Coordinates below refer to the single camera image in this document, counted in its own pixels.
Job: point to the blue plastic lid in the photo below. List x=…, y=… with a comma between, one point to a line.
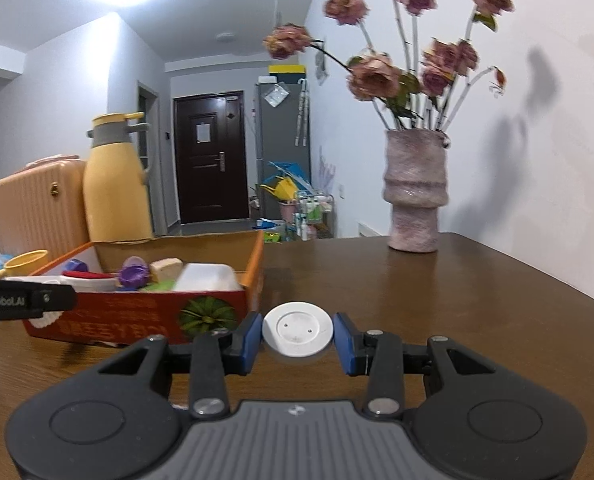
x=76, y=265

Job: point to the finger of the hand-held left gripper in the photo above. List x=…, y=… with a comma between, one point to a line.
x=52, y=300

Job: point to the yellow ceramic mug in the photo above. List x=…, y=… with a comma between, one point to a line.
x=27, y=260

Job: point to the pink bucket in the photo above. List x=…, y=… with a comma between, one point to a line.
x=288, y=211

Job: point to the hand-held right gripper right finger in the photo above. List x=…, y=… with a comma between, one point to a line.
x=346, y=345

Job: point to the orange cardboard box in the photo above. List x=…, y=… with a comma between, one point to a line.
x=127, y=310

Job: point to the grey interior door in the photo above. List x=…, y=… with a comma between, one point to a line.
x=147, y=160

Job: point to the dark brown entrance door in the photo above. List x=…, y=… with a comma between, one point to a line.
x=212, y=185

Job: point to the purple ridged bottle cap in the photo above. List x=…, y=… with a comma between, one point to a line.
x=134, y=275

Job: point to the pink textured vase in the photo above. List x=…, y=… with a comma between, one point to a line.
x=414, y=190

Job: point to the red and white lint brush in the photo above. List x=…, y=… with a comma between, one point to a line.
x=92, y=283

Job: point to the wall picture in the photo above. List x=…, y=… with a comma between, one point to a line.
x=320, y=65

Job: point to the pink ribbed suitcase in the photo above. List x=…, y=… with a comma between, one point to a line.
x=32, y=205

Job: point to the white plastic container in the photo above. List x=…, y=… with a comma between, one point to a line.
x=207, y=277

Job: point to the cream plug adapter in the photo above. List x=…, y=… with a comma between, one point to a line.
x=167, y=267

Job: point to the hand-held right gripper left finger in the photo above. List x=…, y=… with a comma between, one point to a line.
x=251, y=342

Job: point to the yellow box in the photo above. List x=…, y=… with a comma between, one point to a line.
x=287, y=70

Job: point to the green packet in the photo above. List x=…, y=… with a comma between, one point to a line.
x=273, y=236

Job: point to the dried pink rose bouquet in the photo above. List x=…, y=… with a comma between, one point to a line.
x=377, y=77

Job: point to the grey refrigerator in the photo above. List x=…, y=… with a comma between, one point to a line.
x=282, y=130

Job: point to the yellow thermos jug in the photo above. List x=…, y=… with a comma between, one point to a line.
x=117, y=195

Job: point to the metal rack cart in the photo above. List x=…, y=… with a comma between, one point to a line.
x=317, y=215

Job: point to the white round cap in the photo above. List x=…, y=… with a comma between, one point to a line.
x=297, y=330

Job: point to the small round ceiling fixture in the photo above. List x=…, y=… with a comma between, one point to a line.
x=226, y=37

